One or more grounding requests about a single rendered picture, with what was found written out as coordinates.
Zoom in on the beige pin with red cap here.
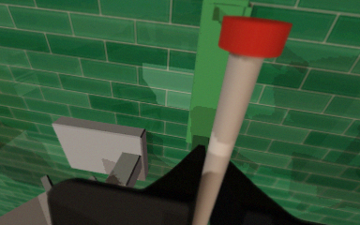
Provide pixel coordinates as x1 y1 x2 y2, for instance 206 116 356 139
192 15 292 225

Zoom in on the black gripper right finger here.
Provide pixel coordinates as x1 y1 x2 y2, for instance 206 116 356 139
209 161 325 225

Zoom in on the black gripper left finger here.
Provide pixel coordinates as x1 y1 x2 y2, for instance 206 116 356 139
48 144 206 225

